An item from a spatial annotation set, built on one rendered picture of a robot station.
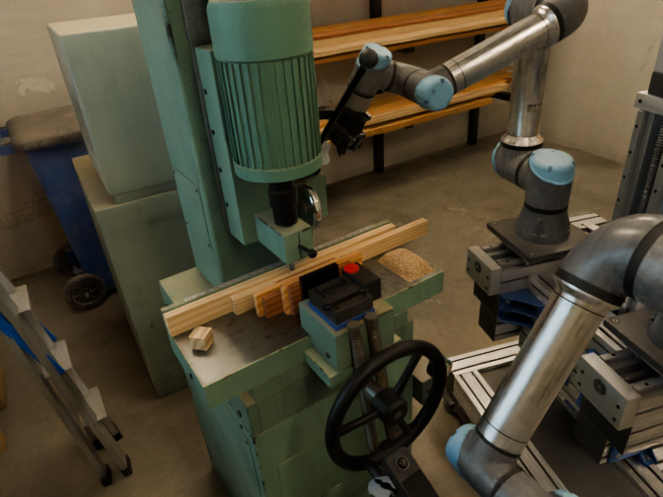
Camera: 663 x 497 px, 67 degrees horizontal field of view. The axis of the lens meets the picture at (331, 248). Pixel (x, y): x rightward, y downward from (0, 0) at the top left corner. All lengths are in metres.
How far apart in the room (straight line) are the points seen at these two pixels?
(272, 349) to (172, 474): 1.11
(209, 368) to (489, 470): 0.52
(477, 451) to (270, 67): 0.69
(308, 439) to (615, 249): 0.78
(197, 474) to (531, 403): 1.43
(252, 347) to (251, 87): 0.49
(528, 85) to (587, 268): 0.82
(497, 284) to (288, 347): 0.71
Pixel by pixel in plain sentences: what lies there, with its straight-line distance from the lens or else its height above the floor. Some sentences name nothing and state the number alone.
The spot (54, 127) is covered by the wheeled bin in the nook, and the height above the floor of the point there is 0.96.
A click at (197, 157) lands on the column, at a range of 1.16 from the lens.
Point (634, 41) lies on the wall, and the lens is 4.35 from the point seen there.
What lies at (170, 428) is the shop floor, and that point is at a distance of 2.19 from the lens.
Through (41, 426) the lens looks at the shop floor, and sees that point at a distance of 2.44.
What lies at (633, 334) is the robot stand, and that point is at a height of 0.82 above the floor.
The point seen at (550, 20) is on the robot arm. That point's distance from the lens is 1.33.
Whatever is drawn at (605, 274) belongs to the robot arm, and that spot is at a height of 1.17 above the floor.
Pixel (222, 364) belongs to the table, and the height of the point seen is 0.90.
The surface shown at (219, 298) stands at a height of 0.95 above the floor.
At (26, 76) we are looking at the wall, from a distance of 3.19.
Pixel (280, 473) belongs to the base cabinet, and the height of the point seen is 0.56.
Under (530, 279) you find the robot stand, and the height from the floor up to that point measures 0.72.
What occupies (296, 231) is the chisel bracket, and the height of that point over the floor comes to 1.07.
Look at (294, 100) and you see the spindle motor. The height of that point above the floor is 1.34.
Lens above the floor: 1.57
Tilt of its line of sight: 31 degrees down
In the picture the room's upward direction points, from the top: 5 degrees counter-clockwise
